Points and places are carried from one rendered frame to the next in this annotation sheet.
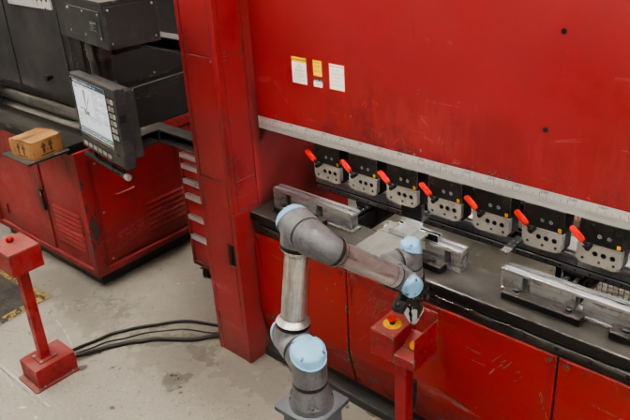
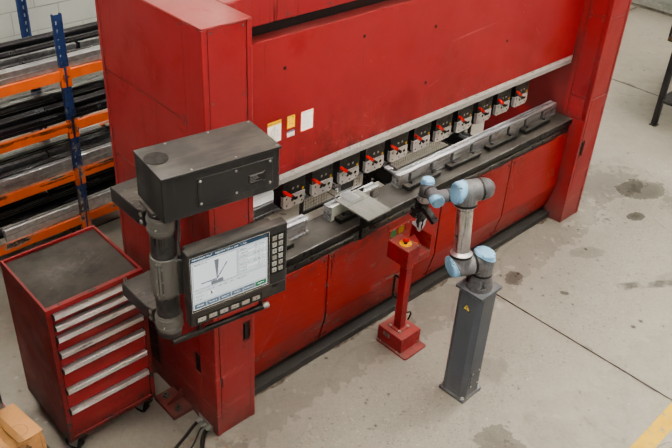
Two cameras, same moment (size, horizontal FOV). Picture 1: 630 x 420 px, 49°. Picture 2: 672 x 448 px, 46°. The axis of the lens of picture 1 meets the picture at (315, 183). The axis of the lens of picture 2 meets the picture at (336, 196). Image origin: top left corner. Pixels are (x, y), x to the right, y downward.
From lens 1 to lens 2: 4.32 m
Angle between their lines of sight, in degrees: 75
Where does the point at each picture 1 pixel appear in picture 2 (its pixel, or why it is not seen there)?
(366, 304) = (341, 266)
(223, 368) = (254, 435)
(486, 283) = (391, 192)
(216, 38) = not seen: hidden behind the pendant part
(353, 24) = (323, 73)
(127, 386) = not seen: outside the picture
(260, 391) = (294, 409)
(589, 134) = (442, 74)
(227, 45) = not seen: hidden behind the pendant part
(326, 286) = (311, 282)
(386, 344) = (416, 253)
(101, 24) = (272, 167)
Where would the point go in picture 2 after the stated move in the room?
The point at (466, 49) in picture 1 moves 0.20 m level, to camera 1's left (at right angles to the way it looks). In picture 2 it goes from (391, 57) to (391, 72)
